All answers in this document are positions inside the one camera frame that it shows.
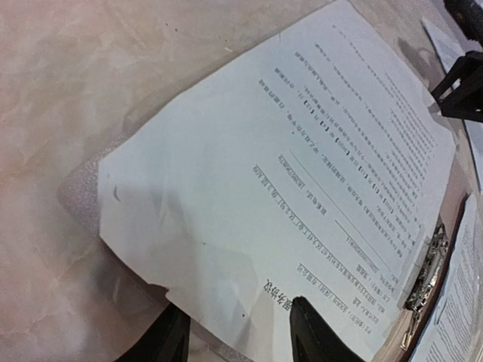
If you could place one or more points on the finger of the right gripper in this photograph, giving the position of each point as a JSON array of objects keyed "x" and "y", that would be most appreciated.
[{"x": 459, "y": 94}]

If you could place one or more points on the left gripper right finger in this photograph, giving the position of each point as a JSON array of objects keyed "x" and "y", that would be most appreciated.
[{"x": 312, "y": 339}]

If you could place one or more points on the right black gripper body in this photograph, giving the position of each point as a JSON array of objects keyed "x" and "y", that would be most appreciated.
[{"x": 468, "y": 16}]

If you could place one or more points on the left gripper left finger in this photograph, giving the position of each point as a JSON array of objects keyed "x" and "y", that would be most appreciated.
[{"x": 166, "y": 340}]

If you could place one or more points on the transparent plastic folder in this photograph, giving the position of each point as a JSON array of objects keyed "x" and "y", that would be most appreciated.
[{"x": 81, "y": 196}]

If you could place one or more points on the clipped paper stack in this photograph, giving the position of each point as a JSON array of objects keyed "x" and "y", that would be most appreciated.
[{"x": 271, "y": 188}]

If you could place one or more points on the sparse printed paper sheet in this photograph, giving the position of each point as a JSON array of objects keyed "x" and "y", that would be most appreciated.
[{"x": 448, "y": 50}]

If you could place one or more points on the metal folder clip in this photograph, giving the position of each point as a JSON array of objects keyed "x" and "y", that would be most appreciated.
[{"x": 426, "y": 281}]

